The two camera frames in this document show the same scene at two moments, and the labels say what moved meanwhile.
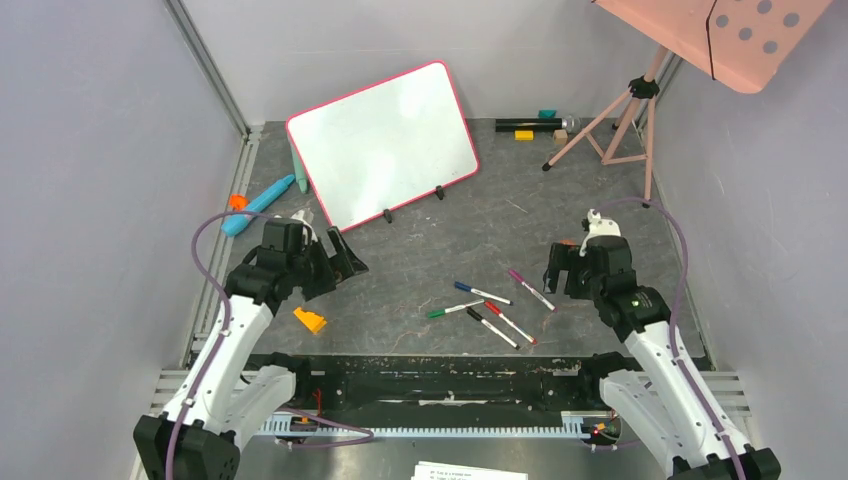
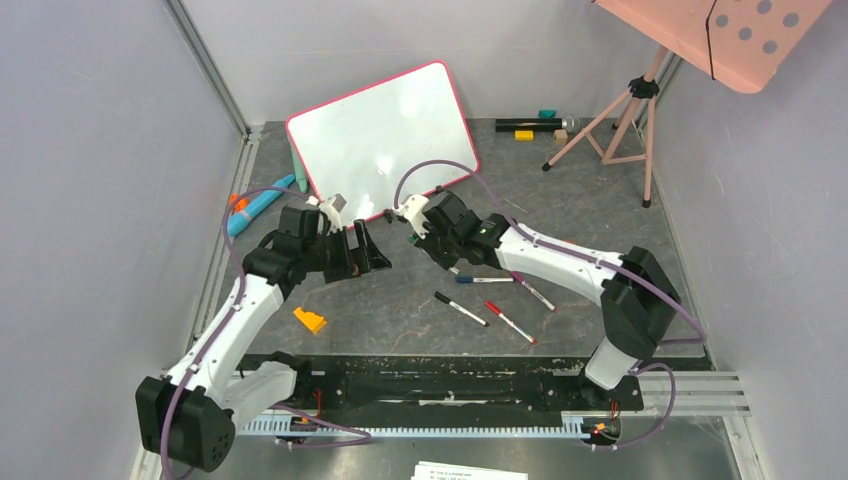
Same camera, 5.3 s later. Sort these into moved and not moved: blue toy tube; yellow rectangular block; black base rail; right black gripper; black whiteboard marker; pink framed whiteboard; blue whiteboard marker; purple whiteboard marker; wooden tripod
Moved: blue whiteboard marker; right black gripper; black whiteboard marker
Not moved: purple whiteboard marker; pink framed whiteboard; wooden tripod; blue toy tube; yellow rectangular block; black base rail
